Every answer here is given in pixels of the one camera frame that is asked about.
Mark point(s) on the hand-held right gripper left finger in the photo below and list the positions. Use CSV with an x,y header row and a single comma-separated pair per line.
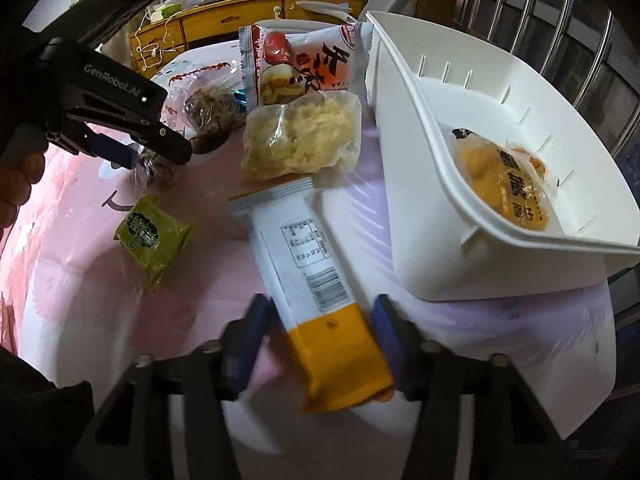
x,y
250,345

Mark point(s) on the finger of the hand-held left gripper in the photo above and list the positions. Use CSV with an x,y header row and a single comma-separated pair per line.
x,y
107,152
170,147

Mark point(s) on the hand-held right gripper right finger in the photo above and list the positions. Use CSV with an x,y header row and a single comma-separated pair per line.
x,y
392,345

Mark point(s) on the small clear dark snack packet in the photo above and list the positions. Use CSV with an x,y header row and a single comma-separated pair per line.
x,y
150,174

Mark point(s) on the clear dark brown snack packet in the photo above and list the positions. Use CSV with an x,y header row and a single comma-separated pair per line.
x,y
210,105

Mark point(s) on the green snack packet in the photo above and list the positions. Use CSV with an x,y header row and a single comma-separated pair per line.
x,y
150,240

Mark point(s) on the long white orange snack packet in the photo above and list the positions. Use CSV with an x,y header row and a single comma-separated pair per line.
x,y
300,250

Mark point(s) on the clear yellow crumb snack packet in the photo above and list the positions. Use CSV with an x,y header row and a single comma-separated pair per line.
x,y
300,135

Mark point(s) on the white plastic basket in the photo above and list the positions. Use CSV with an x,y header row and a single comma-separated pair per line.
x,y
425,185

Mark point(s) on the red white snack packet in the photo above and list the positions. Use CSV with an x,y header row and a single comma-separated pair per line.
x,y
310,60

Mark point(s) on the orange bread packet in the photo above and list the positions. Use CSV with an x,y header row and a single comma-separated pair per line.
x,y
500,180

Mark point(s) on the person's left hand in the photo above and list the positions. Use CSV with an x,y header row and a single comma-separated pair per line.
x,y
20,180

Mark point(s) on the green tissue pack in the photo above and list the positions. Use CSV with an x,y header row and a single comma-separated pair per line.
x,y
165,11

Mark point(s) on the wooden desk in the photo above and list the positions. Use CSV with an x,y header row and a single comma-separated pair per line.
x,y
225,15

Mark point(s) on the steel window bars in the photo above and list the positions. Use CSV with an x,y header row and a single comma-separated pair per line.
x,y
550,10

